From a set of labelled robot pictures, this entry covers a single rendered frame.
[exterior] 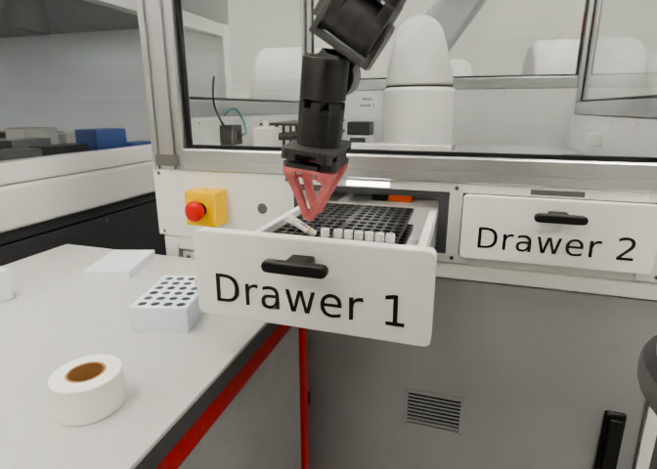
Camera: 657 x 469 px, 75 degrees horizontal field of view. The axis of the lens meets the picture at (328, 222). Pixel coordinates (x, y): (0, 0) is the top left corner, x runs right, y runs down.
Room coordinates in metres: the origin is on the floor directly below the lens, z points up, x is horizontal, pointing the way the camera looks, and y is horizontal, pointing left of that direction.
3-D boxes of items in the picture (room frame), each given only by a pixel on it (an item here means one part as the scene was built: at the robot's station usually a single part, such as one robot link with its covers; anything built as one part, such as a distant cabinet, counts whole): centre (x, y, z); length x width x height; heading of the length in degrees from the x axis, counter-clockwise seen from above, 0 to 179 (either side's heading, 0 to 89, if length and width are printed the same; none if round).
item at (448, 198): (1.23, -0.25, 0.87); 1.02 x 0.95 x 0.14; 73
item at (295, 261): (0.45, 0.03, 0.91); 0.07 x 0.04 x 0.01; 73
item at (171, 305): (0.62, 0.24, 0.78); 0.12 x 0.08 x 0.04; 177
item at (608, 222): (0.68, -0.37, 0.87); 0.29 x 0.02 x 0.11; 73
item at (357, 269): (0.47, 0.03, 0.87); 0.29 x 0.02 x 0.11; 73
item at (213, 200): (0.86, 0.25, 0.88); 0.07 x 0.05 x 0.07; 73
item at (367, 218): (0.66, -0.03, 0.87); 0.22 x 0.18 x 0.06; 163
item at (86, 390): (0.40, 0.26, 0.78); 0.07 x 0.07 x 0.04
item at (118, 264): (0.82, 0.42, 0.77); 0.13 x 0.09 x 0.02; 1
